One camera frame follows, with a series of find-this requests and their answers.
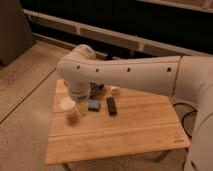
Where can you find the black remote control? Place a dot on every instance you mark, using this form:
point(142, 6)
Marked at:
point(111, 106)

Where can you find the small white bowl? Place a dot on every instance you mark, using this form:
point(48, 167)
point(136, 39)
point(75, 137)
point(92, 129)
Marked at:
point(114, 89)

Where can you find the grey cabinet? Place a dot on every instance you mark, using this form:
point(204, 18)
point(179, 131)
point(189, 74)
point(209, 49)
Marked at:
point(16, 36)

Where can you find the black bowl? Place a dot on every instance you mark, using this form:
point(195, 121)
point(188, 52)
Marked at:
point(96, 89)

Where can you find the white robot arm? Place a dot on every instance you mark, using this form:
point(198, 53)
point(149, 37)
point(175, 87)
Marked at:
point(188, 78)

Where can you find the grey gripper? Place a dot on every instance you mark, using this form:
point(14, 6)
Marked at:
point(93, 105)

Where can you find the white window rail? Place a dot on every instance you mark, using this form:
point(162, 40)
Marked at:
point(111, 37)

